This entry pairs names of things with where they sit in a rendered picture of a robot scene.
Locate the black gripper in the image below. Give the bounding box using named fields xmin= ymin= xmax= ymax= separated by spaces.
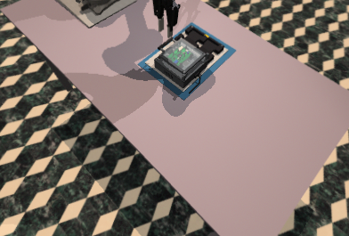
xmin=152 ymin=0 xmax=181 ymax=38

